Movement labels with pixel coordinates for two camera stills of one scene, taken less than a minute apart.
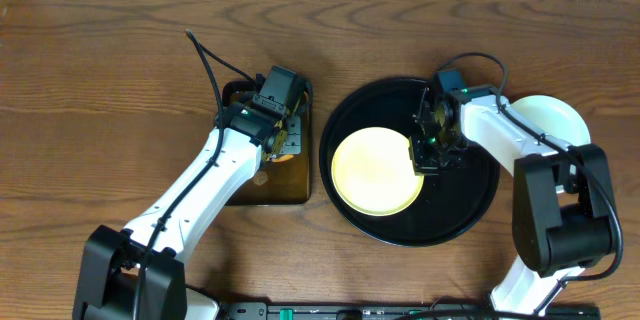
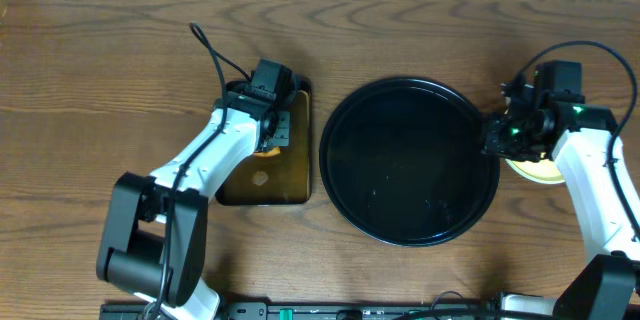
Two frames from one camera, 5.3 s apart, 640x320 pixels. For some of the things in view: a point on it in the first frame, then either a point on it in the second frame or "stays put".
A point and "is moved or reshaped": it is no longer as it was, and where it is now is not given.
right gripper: [423, 164] -> [492, 143]
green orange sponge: [283, 158] is moved or reshaped
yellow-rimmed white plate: [373, 172] is moved or reshaped
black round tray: [450, 201] stays put
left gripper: [291, 146] -> [279, 138]
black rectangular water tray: [280, 182] stays put
